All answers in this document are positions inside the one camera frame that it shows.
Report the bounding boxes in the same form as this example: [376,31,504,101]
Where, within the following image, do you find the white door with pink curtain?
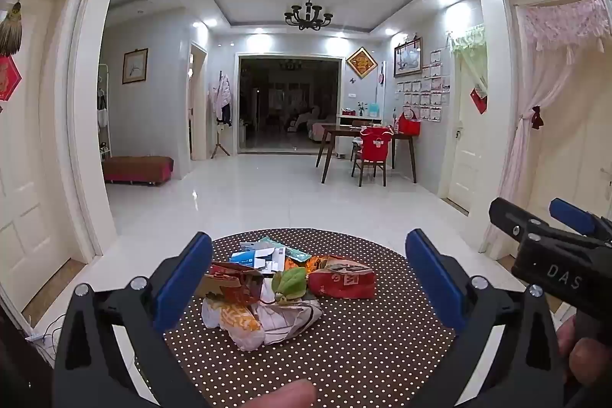
[516,2,612,265]

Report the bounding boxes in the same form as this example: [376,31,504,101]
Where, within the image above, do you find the white cabinet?
[336,112,383,160]

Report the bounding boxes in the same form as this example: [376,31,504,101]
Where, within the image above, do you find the person's left hand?
[249,379,317,408]

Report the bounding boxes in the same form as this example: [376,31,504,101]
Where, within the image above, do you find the group of wall certificates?
[396,49,452,122]

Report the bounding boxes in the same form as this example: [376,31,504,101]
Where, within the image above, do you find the red snack bag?
[307,255,377,300]

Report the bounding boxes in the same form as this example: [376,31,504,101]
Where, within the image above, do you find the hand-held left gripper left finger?
[52,232,213,408]

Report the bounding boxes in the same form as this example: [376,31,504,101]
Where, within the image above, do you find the red brown wrapper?
[203,262,265,304]

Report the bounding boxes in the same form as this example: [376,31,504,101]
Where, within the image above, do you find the green door valance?
[448,24,486,55]

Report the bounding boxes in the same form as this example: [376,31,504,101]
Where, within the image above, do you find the green crumpled wrapper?
[271,267,308,304]

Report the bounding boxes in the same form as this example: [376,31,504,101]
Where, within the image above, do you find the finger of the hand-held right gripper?
[488,198,550,246]
[549,198,612,246]

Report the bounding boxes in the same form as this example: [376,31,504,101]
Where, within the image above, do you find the wooden chair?
[351,135,389,187]

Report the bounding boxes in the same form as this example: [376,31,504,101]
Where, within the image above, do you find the white flattened cardboard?
[253,245,288,272]

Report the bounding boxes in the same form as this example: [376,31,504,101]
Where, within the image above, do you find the red diamond wall ornament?
[345,47,379,80]

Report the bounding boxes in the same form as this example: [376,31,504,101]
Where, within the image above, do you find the straw broom ornament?
[0,0,24,57]

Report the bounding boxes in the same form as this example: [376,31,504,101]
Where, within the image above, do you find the small framed wall picture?
[122,49,149,85]

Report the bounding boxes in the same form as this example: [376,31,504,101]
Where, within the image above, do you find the red diamond door ornament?
[0,54,23,103]

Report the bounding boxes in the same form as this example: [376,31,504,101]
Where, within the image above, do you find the red brown bench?
[102,156,174,186]

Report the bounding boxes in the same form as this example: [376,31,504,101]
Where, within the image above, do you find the white door with green valance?
[449,49,488,204]

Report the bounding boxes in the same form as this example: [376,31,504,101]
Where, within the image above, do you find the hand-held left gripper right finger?
[405,229,570,408]

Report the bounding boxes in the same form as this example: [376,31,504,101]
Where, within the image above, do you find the white orange plastic wrapper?
[201,296,266,352]

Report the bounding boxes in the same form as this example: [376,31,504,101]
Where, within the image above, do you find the white paper wrapper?
[258,298,324,346]

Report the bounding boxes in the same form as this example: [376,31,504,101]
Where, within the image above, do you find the white coat rack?
[97,63,114,160]

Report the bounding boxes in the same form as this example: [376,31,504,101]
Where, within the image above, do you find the wooden dining table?
[316,124,418,185]

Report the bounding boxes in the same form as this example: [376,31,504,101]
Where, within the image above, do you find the person's right hand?
[557,317,612,387]

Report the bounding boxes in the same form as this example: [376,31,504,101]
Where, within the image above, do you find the large framed wall picture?
[393,36,424,78]

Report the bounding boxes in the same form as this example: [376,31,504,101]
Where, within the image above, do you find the white door with red ornament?
[0,0,72,308]

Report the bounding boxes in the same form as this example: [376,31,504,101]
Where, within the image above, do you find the wooden clothes stand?
[210,124,231,159]

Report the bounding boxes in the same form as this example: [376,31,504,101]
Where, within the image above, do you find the white sofa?
[287,104,338,143]

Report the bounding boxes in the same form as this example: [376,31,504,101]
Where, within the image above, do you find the hanging clothes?
[208,73,233,127]

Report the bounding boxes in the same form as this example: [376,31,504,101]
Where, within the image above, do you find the brown polka-dot tablecloth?
[134,228,460,408]

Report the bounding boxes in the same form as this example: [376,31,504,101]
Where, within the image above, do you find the black chandelier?
[284,0,334,31]

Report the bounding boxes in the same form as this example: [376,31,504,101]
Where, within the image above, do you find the floor cables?
[26,315,68,348]

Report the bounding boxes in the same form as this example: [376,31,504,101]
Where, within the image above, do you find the pink curtain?
[480,0,610,256]

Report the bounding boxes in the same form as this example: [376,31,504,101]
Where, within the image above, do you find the red chair cover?
[360,127,394,162]

